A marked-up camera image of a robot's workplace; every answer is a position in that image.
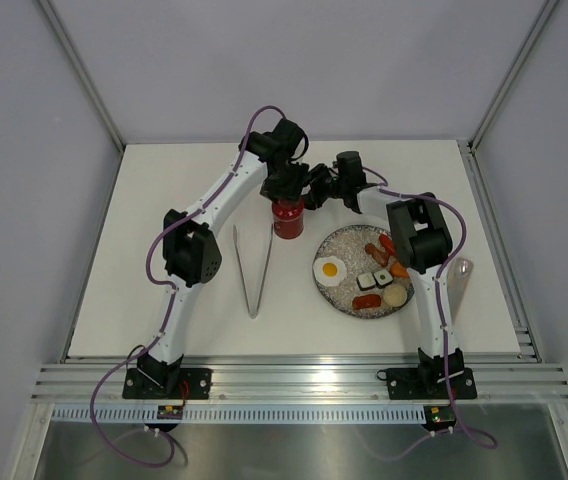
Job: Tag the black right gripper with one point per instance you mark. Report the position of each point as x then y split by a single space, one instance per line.
314 199

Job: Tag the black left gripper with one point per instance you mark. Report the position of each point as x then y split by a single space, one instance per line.
292 191

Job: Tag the red round lid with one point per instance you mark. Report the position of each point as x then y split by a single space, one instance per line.
287 210

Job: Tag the red cylindrical lunch container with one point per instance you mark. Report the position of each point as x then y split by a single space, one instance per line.
288 230

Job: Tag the steel serving tongs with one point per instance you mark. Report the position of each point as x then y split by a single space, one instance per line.
253 263

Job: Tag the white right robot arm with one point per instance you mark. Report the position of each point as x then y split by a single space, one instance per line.
427 234

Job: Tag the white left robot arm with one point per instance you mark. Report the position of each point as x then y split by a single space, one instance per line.
192 259

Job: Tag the toy red sausage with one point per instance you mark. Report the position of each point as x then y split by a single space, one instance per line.
387 244

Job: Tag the toy brown meat chunk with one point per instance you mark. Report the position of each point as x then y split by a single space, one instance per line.
381 257

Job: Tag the speckled ceramic plate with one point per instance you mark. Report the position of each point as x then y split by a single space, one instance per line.
348 244

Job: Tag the toy fried egg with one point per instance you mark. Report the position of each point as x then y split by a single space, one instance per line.
329 271

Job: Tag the toy orange chicken leg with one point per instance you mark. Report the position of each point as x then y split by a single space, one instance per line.
398 271

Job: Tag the sushi roll green centre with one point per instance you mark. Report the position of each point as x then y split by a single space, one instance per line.
382 278

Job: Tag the toy red meat slab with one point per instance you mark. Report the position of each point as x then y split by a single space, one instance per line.
366 302

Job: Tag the toy steamed bun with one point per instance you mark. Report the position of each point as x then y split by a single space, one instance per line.
395 295

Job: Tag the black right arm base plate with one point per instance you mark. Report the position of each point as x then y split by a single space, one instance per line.
405 384

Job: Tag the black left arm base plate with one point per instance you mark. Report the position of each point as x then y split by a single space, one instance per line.
190 383

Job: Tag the right aluminium frame post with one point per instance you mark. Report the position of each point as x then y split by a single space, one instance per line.
520 60

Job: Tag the aluminium frame post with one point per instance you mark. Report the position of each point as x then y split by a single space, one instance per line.
72 56
520 60

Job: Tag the left aluminium frame post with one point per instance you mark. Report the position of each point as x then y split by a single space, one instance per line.
72 56

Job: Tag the aluminium front rail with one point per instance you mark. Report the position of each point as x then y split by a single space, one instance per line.
341 379

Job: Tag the white slotted cable duct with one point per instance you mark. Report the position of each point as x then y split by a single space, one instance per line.
243 414

